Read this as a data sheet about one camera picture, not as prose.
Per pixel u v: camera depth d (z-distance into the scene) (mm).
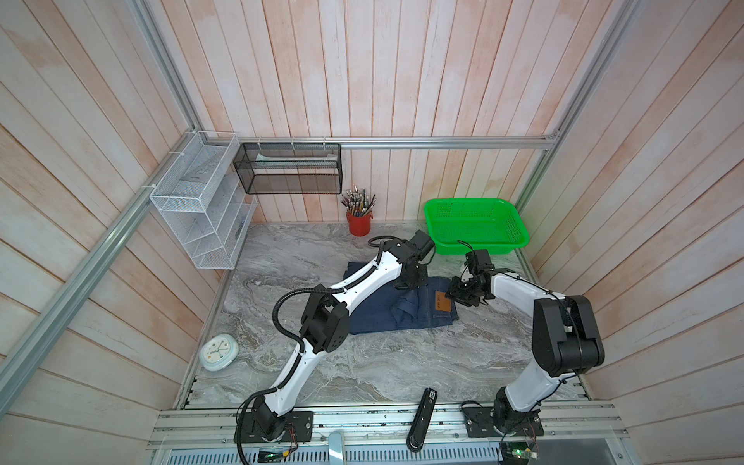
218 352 837
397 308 855
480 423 731
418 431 704
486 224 1181
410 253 688
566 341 477
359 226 1144
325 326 564
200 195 771
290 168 1040
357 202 1038
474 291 740
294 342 563
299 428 730
